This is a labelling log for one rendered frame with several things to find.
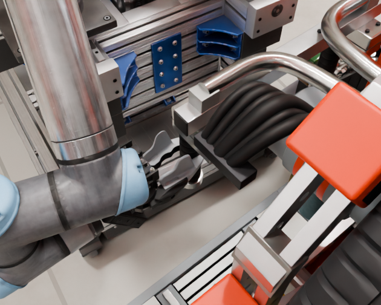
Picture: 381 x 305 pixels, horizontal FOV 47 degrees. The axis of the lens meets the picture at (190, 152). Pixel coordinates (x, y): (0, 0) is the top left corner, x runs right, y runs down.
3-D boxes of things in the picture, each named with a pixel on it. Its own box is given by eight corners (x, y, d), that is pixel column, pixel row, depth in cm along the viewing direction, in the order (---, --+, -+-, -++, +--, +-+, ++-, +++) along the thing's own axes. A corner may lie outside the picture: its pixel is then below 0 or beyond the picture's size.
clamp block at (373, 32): (361, 62, 75) (372, 37, 71) (321, 35, 80) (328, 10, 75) (380, 49, 77) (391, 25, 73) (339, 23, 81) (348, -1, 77)
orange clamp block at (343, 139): (364, 211, 42) (352, 203, 34) (302, 158, 45) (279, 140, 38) (418, 155, 41) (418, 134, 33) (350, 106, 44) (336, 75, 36)
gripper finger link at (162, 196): (192, 184, 68) (141, 210, 66) (192, 190, 69) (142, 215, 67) (177, 163, 71) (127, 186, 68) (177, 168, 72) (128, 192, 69)
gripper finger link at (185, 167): (215, 149, 67) (161, 175, 64) (213, 170, 72) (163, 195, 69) (204, 135, 68) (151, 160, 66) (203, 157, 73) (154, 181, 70)
